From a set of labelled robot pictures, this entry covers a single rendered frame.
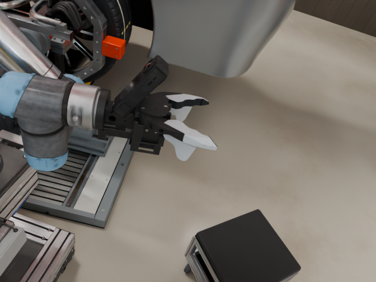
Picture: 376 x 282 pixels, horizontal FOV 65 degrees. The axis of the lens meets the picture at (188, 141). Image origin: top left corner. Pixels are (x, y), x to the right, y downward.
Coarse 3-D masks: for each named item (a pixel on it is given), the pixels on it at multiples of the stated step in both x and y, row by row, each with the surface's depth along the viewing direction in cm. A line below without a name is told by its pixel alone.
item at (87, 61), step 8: (0, 0) 136; (8, 0) 141; (16, 8) 140; (24, 8) 154; (24, 16) 142; (64, 16) 139; (88, 32) 143; (80, 48) 149; (48, 56) 154; (64, 56) 166; (72, 56) 167; (80, 56) 168; (88, 56) 152; (72, 64) 157; (80, 64) 159
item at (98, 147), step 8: (72, 136) 187; (96, 136) 188; (112, 136) 196; (72, 144) 184; (80, 144) 183; (88, 144) 183; (96, 144) 187; (104, 144) 188; (88, 152) 187; (96, 152) 186; (104, 152) 185
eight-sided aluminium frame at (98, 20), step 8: (80, 0) 122; (88, 0) 126; (80, 8) 125; (88, 8) 124; (96, 8) 128; (88, 16) 126; (96, 16) 126; (104, 16) 131; (96, 24) 128; (104, 24) 130; (96, 32) 131; (104, 32) 135; (96, 40) 133; (96, 48) 136; (96, 56) 139; (104, 56) 143; (88, 64) 147; (96, 64) 141; (80, 72) 146; (88, 72) 145
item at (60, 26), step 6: (42, 0) 120; (48, 0) 123; (36, 6) 116; (42, 6) 119; (30, 12) 112; (36, 12) 114; (36, 18) 111; (42, 18) 110; (48, 18) 111; (48, 24) 111; (54, 24) 111; (60, 24) 111; (66, 24) 113; (60, 30) 112
